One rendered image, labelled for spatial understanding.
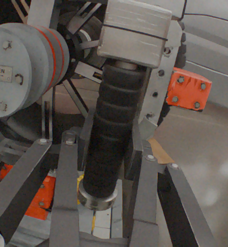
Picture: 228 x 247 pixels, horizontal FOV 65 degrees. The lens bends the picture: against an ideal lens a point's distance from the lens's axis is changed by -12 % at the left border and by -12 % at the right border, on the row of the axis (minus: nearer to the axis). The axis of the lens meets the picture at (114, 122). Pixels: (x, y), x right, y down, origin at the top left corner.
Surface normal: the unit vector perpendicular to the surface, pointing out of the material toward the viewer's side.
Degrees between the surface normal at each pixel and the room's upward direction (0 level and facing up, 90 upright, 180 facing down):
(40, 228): 0
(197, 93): 90
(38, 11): 90
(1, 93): 90
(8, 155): 90
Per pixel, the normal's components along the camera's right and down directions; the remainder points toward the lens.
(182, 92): -0.02, 0.40
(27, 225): 0.21, -0.89
